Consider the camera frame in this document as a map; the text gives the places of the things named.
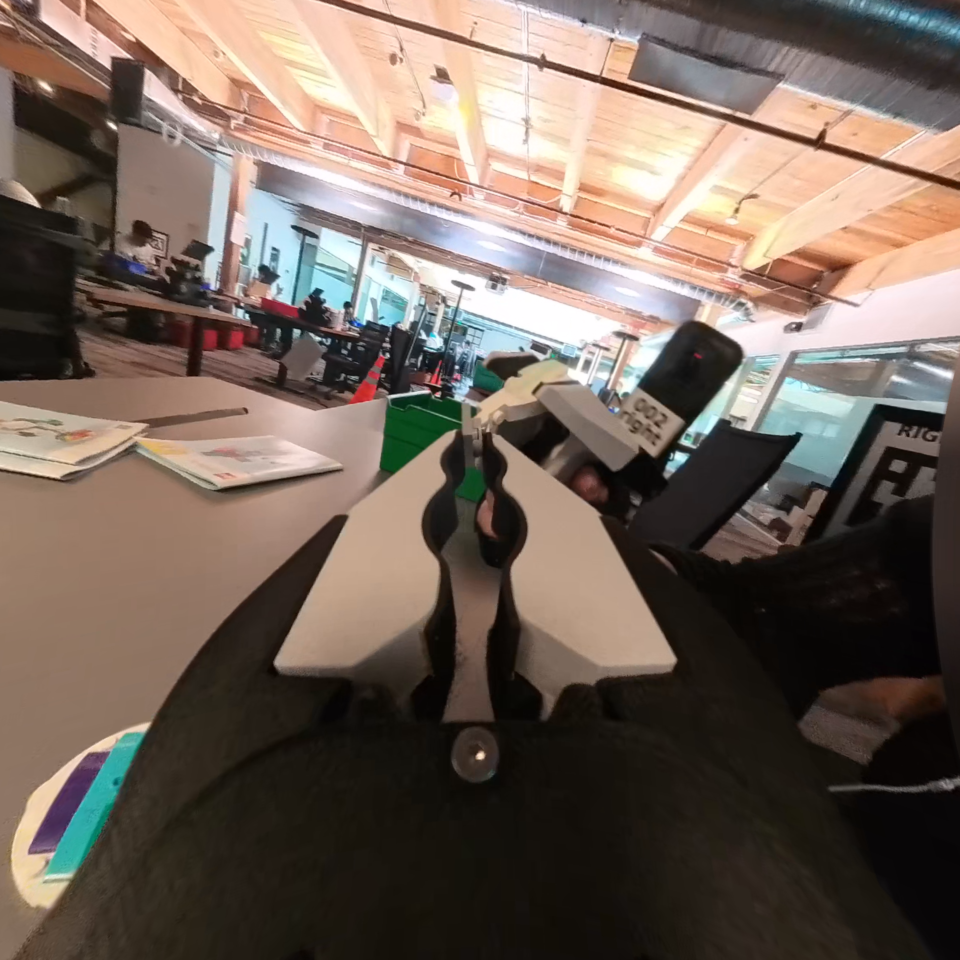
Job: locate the black ceiling duct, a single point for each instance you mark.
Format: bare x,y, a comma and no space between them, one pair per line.
862,67

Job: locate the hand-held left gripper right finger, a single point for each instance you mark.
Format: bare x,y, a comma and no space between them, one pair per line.
585,592

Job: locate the person's right forearm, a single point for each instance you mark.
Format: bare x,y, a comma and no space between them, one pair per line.
825,600

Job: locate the black and white sign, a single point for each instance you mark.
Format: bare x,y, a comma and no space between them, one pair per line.
892,480

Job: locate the grey metal ruler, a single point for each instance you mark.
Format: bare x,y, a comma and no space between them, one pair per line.
195,416

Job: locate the person's black hoodie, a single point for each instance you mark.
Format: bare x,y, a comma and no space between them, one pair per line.
915,862

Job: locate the black mesh office chair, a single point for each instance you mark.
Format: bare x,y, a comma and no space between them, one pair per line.
37,300

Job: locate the person's right hand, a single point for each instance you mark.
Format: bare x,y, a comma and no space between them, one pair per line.
591,486

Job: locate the black loudspeaker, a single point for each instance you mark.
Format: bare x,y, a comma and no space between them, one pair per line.
127,90

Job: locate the white panel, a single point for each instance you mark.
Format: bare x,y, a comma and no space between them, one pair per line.
302,360

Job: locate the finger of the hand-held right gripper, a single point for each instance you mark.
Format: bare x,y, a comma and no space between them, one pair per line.
525,394
600,427

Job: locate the green plastic bin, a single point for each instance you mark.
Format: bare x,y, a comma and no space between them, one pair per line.
409,439

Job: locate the wooden table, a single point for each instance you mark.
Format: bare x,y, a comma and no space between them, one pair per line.
165,306

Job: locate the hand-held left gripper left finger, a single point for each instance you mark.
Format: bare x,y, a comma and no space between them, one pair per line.
360,585

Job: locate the round white rainbow lego plate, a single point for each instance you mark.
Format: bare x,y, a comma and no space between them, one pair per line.
67,825

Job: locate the orange traffic cone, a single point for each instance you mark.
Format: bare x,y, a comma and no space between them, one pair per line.
369,386
435,375

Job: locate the lego instruction booklet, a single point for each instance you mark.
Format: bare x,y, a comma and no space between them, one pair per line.
240,457
60,442

